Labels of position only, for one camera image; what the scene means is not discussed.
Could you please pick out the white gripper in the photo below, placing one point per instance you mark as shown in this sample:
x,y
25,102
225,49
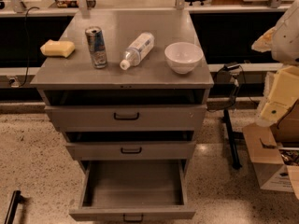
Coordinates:
x,y
287,37

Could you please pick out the middle grey drawer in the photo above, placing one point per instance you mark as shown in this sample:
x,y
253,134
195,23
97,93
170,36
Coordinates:
x,y
114,151

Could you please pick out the bottom grey drawer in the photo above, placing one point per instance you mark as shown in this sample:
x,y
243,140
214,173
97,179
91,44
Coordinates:
x,y
133,192

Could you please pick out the red bull can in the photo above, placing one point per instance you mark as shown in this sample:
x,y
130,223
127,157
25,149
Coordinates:
x,y
96,46

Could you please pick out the clear plastic water bottle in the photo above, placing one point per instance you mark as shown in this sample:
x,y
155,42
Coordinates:
x,y
137,51

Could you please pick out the grey drawer cabinet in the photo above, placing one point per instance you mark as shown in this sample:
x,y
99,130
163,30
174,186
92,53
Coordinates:
x,y
74,81

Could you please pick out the white bowl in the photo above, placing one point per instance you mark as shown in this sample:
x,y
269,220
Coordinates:
x,y
183,57

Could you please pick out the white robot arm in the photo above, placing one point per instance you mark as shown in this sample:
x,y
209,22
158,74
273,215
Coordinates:
x,y
282,41

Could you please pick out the yellow sponge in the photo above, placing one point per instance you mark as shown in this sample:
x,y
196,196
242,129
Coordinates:
x,y
57,48

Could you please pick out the top grey drawer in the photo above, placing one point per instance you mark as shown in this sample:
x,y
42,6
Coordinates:
x,y
117,118

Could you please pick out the black bar on floor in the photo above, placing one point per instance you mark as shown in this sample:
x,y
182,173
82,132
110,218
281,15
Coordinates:
x,y
16,199

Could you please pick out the grey drawer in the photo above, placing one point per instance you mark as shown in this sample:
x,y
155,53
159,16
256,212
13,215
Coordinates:
x,y
117,118
133,192
114,151

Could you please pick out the cardboard box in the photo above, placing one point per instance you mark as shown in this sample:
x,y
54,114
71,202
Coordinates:
x,y
274,152

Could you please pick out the black stand with cables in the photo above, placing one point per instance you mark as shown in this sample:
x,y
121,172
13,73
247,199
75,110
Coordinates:
x,y
237,74

